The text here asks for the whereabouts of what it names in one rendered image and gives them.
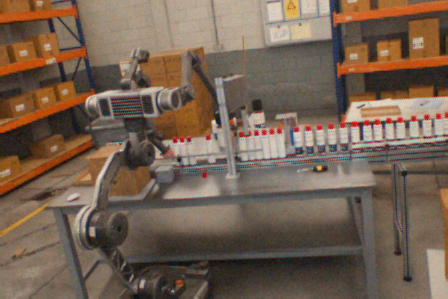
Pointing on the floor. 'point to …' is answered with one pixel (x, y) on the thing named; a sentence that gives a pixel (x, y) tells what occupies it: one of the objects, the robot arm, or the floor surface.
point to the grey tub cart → (107, 132)
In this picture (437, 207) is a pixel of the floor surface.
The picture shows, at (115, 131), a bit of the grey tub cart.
